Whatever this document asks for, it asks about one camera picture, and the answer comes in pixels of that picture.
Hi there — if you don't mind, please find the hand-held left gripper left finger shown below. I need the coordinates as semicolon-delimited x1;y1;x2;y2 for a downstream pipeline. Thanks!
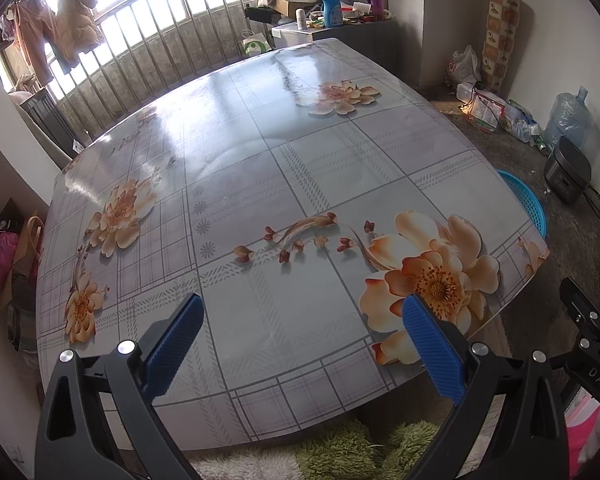
35;293;204;480

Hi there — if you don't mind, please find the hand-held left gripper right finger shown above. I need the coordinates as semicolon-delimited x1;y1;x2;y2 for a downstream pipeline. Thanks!
401;293;571;480

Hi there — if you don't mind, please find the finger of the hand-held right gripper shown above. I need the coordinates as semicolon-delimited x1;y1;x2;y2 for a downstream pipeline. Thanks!
559;276;600;361

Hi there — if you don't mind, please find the pink printed cloth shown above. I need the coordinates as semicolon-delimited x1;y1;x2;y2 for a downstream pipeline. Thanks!
565;400;600;478

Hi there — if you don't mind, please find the blue plastic basket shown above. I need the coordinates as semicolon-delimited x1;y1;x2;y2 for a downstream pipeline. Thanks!
497;170;548;238

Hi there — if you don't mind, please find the person's fluffy green white robe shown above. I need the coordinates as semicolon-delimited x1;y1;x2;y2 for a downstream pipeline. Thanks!
195;417;496;480

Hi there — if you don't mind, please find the black rice cooker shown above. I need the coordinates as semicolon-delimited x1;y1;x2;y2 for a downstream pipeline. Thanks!
544;135;593;205

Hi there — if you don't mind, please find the brown paper bag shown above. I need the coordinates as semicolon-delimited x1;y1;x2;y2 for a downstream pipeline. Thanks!
2;215;46;311

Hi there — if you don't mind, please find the pink plastic bag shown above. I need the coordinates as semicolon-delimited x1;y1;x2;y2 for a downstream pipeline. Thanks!
0;232;21;291

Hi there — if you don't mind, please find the blue water jug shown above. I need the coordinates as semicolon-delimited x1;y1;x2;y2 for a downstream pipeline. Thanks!
545;86;593;148

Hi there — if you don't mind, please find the pile of empty plastic bottles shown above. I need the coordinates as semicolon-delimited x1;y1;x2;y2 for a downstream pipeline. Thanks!
502;100;546;146

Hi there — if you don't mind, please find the clear bag with red trim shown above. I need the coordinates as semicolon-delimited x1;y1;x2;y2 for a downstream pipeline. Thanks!
457;82;508;133

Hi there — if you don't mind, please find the white plastic bag red print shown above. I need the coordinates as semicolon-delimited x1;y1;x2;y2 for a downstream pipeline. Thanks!
446;45;482;86

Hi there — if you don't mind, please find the tall patterned carton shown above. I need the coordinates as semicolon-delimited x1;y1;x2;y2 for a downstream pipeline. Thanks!
481;0;522;93

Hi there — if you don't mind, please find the white paper bag green print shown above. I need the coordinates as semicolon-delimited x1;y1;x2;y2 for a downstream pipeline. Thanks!
241;30;271;58

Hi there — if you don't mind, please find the metal balcony railing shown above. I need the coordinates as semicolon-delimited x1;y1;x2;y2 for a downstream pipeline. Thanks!
10;0;331;131

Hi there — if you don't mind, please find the grey cabinet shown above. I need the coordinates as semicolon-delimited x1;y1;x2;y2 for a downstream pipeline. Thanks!
272;19;402;77

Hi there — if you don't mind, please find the peach puffy jacket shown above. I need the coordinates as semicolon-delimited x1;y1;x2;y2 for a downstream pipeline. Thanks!
49;0;103;63

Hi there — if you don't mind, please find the blue detergent bottle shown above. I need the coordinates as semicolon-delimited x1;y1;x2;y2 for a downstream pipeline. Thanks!
321;0;344;28

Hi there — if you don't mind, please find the open cardboard box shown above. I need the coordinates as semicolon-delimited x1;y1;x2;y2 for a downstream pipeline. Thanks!
270;0;326;18

